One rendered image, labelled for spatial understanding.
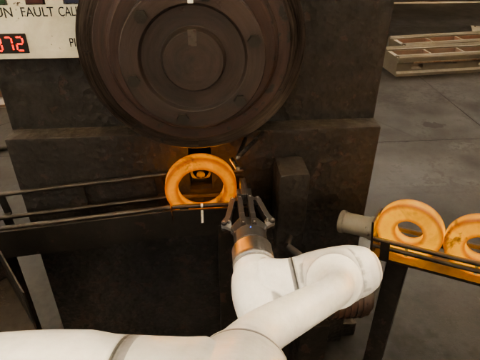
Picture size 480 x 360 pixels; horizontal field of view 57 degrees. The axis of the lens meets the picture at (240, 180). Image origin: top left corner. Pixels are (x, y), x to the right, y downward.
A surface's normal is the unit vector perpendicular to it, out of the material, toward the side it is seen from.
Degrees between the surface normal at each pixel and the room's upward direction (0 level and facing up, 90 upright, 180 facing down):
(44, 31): 90
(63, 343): 18
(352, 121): 0
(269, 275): 11
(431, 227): 90
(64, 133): 0
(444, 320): 0
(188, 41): 90
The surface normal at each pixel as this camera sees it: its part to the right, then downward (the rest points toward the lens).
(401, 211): -0.50, 0.47
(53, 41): 0.08, 0.54
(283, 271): -0.15, -0.74
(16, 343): -0.07, -0.98
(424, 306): 0.00, -0.84
